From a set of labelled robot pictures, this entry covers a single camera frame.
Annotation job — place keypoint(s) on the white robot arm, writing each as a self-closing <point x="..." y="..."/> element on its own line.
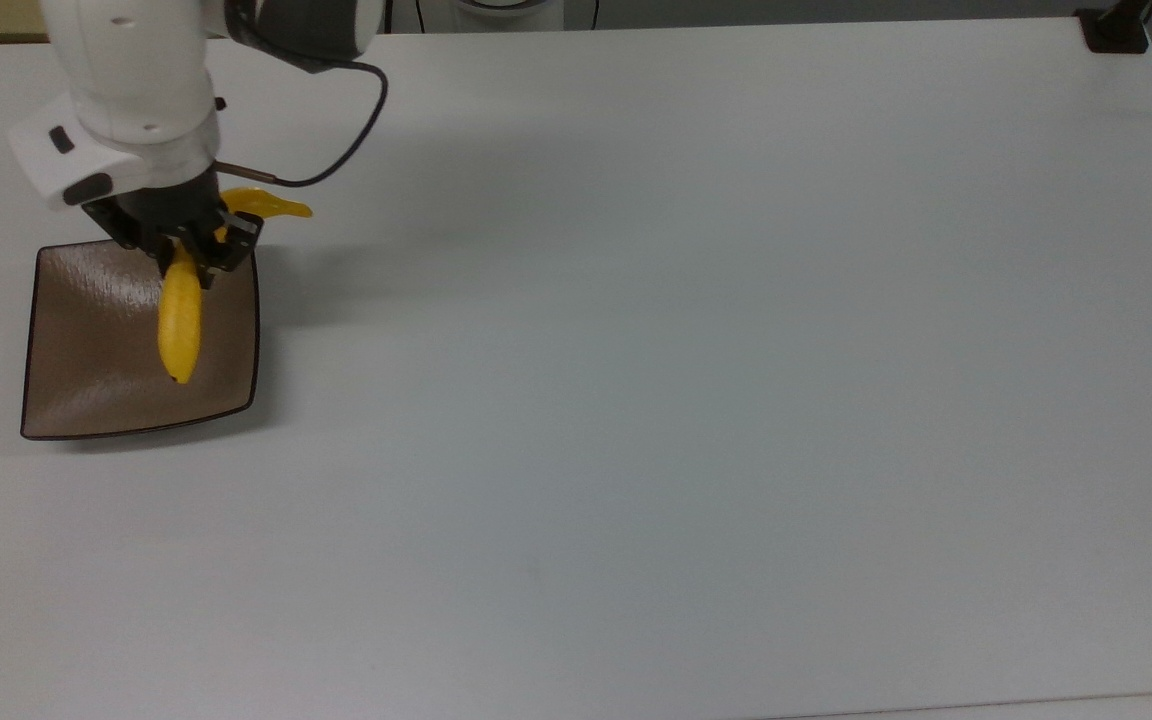
<point x="136" y="70"/>

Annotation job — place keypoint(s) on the black stand base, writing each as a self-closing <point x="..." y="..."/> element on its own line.
<point x="1116" y="28"/>

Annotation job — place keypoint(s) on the yellow banana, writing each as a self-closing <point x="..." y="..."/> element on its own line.
<point x="179" y="320"/>

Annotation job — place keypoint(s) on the brown square ceramic plate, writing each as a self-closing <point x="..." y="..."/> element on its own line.
<point x="86" y="350"/>

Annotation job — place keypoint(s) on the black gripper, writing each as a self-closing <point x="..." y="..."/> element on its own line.
<point x="171" y="205"/>

